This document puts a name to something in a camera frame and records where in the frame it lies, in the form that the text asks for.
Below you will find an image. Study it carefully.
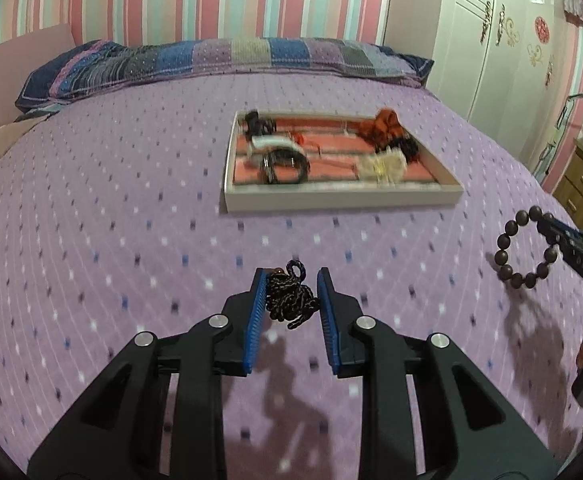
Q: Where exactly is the amber pendant red cord necklace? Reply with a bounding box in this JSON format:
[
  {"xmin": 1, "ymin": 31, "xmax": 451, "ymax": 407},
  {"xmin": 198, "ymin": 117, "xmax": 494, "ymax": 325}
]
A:
[{"xmin": 263, "ymin": 258, "xmax": 321, "ymax": 331}]

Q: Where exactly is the brown wooden bead bracelet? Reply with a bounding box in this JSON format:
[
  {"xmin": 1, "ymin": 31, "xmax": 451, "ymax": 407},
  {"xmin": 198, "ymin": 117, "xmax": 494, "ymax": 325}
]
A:
[{"xmin": 493, "ymin": 205, "xmax": 559, "ymax": 290}]

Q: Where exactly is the cream flower hair tie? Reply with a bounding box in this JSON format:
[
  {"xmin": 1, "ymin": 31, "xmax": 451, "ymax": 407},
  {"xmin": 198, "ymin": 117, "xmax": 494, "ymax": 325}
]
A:
[{"xmin": 355, "ymin": 149, "xmax": 409, "ymax": 183}]

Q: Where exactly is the black braided cord bracelet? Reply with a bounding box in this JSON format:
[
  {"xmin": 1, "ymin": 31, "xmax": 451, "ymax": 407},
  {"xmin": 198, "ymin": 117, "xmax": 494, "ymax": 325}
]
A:
[{"xmin": 260, "ymin": 148, "xmax": 312, "ymax": 186}]

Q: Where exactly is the black fabric scrunchie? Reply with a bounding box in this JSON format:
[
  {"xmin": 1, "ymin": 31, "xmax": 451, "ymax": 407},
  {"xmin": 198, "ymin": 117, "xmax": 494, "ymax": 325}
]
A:
[{"xmin": 376, "ymin": 136, "xmax": 419, "ymax": 164}]

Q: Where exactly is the white bangle bracelet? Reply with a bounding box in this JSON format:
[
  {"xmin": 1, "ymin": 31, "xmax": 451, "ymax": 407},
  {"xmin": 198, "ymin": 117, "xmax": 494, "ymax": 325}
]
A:
[{"xmin": 246, "ymin": 131, "xmax": 307, "ymax": 166}]

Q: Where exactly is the desk lamp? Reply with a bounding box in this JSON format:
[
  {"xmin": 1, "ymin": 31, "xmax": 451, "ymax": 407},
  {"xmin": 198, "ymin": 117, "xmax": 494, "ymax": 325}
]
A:
[{"xmin": 532, "ymin": 92, "xmax": 583, "ymax": 183}]

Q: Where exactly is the white tray brick-pattern lining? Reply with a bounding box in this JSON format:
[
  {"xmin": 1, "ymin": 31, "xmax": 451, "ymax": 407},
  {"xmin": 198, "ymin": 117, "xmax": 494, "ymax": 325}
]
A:
[{"xmin": 222, "ymin": 110, "xmax": 464, "ymax": 214}]

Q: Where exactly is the purple patterned bedspread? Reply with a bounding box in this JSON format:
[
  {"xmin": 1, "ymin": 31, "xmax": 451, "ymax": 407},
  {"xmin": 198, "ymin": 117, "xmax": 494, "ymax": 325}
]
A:
[{"xmin": 0, "ymin": 74, "xmax": 583, "ymax": 467}]

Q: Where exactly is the orange fabric scrunchie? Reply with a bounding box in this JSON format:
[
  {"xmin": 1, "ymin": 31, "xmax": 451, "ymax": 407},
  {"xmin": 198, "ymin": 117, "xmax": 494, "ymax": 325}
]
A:
[{"xmin": 357, "ymin": 108, "xmax": 406, "ymax": 151}]

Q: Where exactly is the black hair clip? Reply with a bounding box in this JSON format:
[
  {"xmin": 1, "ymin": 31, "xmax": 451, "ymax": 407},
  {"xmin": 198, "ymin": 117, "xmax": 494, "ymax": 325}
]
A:
[{"xmin": 244, "ymin": 110, "xmax": 277, "ymax": 140}]

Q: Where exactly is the white wardrobe with decals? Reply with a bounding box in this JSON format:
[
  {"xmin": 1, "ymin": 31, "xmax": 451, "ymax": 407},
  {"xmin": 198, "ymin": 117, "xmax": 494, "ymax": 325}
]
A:
[{"xmin": 385, "ymin": 0, "xmax": 565, "ymax": 164}]

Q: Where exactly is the patchwork striped pillow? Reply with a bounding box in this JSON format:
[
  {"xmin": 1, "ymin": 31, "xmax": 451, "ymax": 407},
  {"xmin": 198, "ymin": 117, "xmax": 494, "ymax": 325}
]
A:
[{"xmin": 14, "ymin": 38, "xmax": 435, "ymax": 114}]

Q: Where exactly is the pink headboard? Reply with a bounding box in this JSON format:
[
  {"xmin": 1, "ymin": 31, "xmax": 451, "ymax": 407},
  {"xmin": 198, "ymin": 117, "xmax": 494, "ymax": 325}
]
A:
[{"xmin": 0, "ymin": 24, "xmax": 75, "ymax": 126}]

